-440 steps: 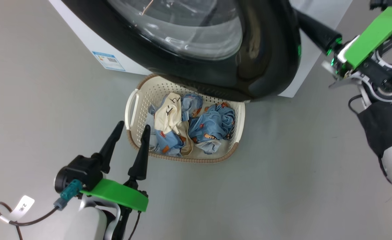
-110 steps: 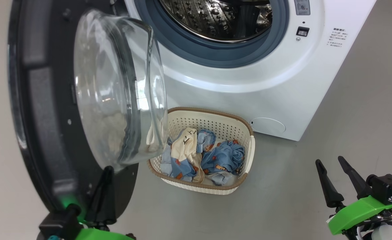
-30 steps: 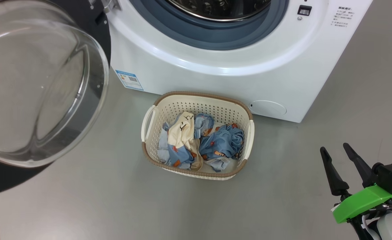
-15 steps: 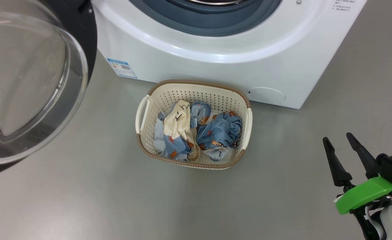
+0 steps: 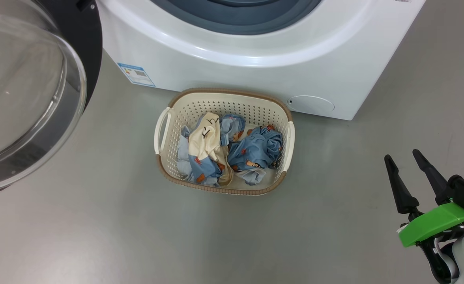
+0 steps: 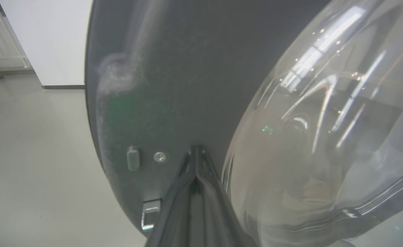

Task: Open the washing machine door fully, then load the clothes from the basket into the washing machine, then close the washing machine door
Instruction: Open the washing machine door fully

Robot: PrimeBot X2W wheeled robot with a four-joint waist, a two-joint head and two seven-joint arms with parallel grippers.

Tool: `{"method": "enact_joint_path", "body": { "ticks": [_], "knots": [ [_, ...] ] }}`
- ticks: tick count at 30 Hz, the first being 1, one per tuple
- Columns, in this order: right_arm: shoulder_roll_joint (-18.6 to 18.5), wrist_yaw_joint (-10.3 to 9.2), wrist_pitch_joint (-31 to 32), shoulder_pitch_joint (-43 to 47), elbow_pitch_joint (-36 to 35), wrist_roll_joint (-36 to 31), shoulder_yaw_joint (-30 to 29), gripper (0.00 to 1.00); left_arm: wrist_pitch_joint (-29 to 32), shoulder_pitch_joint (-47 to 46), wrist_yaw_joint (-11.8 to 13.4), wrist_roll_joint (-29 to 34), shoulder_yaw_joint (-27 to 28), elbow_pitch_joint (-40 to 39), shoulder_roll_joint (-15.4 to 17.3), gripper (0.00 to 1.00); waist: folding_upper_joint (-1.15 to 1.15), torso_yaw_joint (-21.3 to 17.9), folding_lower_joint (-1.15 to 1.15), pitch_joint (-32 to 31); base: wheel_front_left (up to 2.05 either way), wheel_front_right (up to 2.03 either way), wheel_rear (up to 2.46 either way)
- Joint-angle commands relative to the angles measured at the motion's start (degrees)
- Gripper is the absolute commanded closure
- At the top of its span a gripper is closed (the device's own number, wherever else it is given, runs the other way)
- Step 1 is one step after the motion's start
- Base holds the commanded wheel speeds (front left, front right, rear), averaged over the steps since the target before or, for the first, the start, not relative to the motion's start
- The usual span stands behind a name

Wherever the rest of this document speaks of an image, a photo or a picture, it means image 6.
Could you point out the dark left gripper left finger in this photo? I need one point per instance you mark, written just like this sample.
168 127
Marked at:
174 223

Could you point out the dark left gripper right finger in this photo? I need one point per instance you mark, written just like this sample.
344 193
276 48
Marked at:
218 226

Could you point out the black round glass washer door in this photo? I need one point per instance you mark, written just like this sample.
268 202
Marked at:
187 85

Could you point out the silver cross-head screw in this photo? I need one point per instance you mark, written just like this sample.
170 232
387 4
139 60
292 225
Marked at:
159 157

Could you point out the white metal railing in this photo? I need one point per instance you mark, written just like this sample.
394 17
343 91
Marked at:
2 37

